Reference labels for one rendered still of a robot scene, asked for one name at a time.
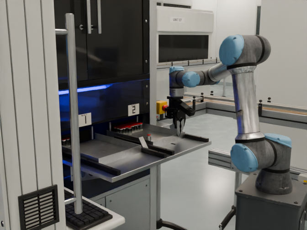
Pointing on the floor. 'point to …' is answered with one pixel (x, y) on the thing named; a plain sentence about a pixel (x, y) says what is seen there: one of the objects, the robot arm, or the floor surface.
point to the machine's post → (149, 119)
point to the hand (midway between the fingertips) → (179, 133)
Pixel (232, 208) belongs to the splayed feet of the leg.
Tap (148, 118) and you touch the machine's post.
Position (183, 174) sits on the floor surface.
